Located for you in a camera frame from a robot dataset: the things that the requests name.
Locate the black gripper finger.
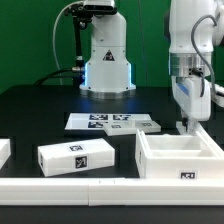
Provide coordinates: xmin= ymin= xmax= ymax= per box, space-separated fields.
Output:
xmin=186 ymin=119 xmax=197 ymax=134
xmin=181 ymin=113 xmax=188 ymax=128

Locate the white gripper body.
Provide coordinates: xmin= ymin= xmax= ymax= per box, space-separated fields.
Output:
xmin=172 ymin=76 xmax=211 ymax=121

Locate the white cabinet body box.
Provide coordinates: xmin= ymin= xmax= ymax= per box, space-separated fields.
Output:
xmin=135 ymin=130 xmax=224 ymax=180

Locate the long white cabinet door panel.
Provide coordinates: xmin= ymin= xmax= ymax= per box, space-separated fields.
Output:
xmin=103 ymin=120 xmax=161 ymax=136

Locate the small white cabinet panel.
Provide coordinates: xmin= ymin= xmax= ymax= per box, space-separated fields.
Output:
xmin=176 ymin=121 xmax=211 ymax=140

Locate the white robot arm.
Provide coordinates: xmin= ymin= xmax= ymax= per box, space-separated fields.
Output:
xmin=81 ymin=0 xmax=224 ymax=132

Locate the white cabinet drawer block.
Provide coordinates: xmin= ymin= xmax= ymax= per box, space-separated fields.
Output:
xmin=38 ymin=139 xmax=115 ymax=177

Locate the white sheet with fiducial markers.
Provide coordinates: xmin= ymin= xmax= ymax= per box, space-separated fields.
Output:
xmin=65 ymin=113 xmax=151 ymax=130

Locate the black cable bundle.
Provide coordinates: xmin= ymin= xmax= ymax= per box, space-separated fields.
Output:
xmin=33 ymin=66 xmax=84 ymax=87

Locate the white front border rail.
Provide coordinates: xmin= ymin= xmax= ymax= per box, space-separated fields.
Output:
xmin=0 ymin=178 xmax=224 ymax=206

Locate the white border rail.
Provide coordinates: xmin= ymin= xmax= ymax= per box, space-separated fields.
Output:
xmin=0 ymin=139 xmax=11 ymax=169
xmin=0 ymin=178 xmax=224 ymax=206

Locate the grey cable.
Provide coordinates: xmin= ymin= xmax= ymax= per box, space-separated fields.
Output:
xmin=52 ymin=1 xmax=84 ymax=76

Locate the white left border rail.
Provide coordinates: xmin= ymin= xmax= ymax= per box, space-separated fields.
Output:
xmin=0 ymin=139 xmax=11 ymax=169

